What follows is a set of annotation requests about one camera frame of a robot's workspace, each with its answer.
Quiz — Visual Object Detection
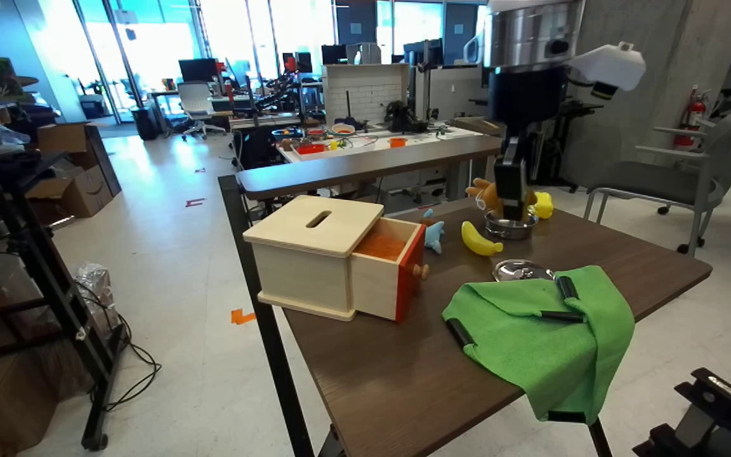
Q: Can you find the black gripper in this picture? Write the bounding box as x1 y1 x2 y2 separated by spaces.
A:
495 133 530 223

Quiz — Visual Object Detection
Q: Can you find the orange plush doll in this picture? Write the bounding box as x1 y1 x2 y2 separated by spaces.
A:
464 174 504 217

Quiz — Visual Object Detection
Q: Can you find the yellow toy pepper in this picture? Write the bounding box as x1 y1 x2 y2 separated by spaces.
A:
530 189 556 223

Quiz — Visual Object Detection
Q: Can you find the yellow toy banana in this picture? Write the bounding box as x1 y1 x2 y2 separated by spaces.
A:
460 217 504 259

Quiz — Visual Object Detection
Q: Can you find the blue plush toy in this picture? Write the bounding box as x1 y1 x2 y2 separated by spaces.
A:
422 217 447 255

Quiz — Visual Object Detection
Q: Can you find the black clip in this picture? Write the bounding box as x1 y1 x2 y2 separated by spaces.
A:
443 317 476 350
554 274 582 302

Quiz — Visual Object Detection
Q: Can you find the black monitor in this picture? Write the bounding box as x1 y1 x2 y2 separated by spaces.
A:
490 63 572 136

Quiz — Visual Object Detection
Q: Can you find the black machine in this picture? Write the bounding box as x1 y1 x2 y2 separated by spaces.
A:
384 98 426 133

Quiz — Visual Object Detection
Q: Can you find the green cloth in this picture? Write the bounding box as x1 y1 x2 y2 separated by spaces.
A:
438 264 638 423

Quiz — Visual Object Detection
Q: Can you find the white work desk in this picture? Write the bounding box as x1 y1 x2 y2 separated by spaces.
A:
273 122 502 169

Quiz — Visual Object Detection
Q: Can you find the dark wooden table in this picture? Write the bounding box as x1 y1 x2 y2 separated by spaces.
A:
217 133 715 457

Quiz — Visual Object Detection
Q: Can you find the white partition panel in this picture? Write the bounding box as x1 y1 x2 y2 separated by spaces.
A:
323 63 410 127

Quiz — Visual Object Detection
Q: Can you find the red fire extinguisher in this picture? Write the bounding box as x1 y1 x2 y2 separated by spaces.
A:
672 84 711 151

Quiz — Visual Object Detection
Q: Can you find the wooden box with red drawer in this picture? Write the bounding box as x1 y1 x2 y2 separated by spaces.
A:
240 193 429 324

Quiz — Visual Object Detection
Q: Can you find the grey plastic chair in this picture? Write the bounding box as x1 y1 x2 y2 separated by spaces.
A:
583 103 731 259

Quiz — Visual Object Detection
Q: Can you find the white office chair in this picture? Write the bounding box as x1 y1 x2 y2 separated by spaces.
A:
176 81 229 141

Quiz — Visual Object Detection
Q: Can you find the cardboard box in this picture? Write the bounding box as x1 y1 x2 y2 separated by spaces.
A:
22 163 116 226
35 122 94 157

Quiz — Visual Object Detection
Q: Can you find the black metal rack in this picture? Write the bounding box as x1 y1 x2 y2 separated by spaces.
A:
0 117 131 453

